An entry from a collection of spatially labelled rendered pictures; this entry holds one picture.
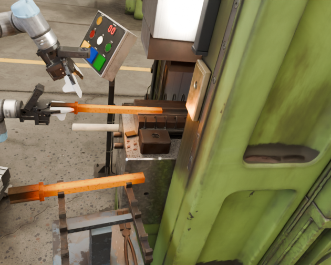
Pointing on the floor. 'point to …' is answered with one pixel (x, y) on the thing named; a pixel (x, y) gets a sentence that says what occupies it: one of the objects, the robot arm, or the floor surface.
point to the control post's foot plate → (100, 170)
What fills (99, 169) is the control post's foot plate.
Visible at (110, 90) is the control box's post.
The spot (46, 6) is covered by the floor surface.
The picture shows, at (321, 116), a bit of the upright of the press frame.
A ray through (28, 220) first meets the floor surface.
